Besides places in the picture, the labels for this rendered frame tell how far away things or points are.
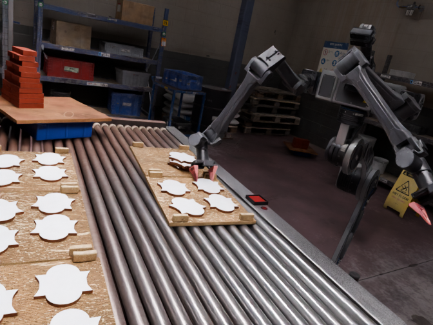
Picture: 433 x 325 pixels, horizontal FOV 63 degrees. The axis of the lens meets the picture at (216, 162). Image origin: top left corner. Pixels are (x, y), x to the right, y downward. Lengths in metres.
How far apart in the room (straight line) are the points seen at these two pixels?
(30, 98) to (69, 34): 3.76
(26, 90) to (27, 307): 1.39
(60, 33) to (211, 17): 2.85
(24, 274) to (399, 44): 6.26
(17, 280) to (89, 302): 0.19
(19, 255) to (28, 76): 1.21
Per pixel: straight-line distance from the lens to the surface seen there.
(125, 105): 6.13
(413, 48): 6.51
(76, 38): 5.86
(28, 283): 0.99
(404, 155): 1.25
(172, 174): 1.68
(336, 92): 1.94
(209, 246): 1.20
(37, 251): 1.09
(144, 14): 6.01
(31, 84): 2.11
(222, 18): 7.36
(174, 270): 1.07
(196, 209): 1.35
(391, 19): 6.85
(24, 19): 6.35
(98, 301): 0.93
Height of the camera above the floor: 1.55
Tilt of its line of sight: 18 degrees down
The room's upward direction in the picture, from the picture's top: 12 degrees clockwise
